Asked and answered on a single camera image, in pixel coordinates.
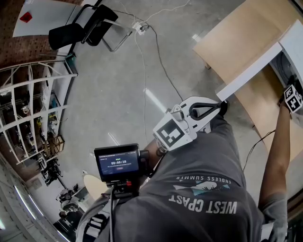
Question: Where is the green metal stand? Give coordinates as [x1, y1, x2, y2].
[64, 52, 78, 74]

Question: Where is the black floor cable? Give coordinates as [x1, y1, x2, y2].
[141, 24, 186, 103]

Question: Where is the black and white harness strap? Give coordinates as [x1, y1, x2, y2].
[81, 212, 111, 242]

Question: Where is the round beige table top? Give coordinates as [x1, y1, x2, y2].
[83, 174, 108, 207]

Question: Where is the white microwave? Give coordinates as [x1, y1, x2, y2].
[216, 19, 303, 103]

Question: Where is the person's right forearm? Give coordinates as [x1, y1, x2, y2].
[257, 103, 294, 209]

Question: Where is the person's black shoe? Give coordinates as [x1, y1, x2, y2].
[219, 100, 232, 117]

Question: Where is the person's left forearm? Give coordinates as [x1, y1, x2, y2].
[143, 138, 167, 157]

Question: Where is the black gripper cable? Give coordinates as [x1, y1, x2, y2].
[242, 129, 277, 171]

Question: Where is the white grid shelf rack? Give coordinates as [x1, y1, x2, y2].
[0, 60, 79, 166]

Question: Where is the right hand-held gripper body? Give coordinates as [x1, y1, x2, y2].
[283, 84, 303, 114]

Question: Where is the black cantilever chair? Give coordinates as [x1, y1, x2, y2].
[48, 4, 134, 53]

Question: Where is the white board panel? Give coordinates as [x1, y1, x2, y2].
[12, 0, 79, 38]

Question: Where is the white power cable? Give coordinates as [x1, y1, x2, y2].
[117, 0, 191, 27]
[134, 32, 149, 120]

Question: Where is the white power strip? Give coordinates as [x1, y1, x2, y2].
[131, 21, 147, 36]

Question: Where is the person's grey printed t-shirt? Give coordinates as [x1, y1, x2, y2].
[75, 113, 290, 242]

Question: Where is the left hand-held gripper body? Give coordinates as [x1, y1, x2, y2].
[152, 103, 202, 152]

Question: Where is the red diamond sticker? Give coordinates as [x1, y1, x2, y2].
[19, 11, 33, 24]

